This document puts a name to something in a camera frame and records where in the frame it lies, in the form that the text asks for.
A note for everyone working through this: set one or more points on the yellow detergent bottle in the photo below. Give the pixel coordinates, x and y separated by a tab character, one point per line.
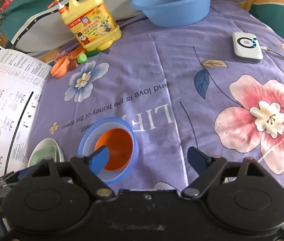
94	27

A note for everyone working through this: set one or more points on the small dark orange bowl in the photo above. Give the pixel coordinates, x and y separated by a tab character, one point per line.
116	150

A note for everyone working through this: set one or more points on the small blue bowl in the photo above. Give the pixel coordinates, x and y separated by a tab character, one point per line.
111	120

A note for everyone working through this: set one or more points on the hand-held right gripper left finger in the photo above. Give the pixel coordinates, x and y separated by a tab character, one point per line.
99	157

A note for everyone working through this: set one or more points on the long green toy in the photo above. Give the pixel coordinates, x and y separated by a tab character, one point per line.
93	52

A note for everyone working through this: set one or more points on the orange plate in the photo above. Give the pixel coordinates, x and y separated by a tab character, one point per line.
76	52

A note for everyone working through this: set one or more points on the round green toy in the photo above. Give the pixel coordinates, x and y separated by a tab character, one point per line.
82	58

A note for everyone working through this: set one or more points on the green square plate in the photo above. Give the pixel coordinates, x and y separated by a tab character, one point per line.
41	154

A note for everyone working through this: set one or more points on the white instruction sheet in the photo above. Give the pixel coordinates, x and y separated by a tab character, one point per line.
6	105

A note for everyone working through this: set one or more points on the purple floral bedsheet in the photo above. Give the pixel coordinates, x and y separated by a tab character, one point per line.
182	67

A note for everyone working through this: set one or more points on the white power bank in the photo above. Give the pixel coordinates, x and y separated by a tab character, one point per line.
247	46

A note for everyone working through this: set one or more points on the teal white striped quilt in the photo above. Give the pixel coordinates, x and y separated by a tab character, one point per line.
44	17

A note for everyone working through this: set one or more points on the small brown toy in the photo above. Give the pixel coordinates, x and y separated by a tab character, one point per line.
73	64

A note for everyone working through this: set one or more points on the cream round plate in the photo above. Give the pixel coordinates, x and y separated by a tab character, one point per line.
60	153

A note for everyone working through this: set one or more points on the large blue basin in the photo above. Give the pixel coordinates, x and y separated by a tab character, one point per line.
172	7

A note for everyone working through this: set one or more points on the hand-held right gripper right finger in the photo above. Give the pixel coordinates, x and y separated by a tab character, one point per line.
197	159

